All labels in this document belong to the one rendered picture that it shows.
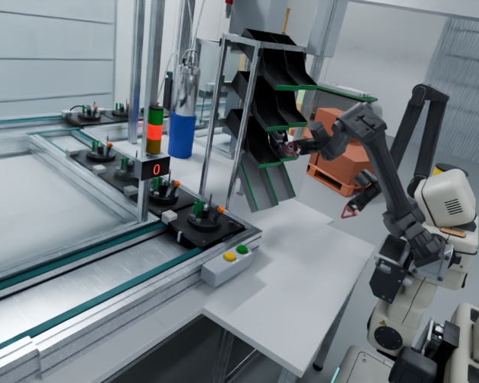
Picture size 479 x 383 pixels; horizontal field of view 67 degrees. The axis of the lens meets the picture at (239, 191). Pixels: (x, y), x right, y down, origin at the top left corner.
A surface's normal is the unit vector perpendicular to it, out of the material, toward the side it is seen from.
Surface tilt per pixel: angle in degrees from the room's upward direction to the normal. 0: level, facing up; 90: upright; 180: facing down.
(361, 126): 44
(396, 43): 90
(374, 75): 90
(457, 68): 90
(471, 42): 90
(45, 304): 0
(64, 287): 0
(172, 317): 0
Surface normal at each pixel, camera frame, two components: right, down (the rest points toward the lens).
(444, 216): -0.53, 0.28
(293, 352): 0.18, -0.89
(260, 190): 0.57, -0.32
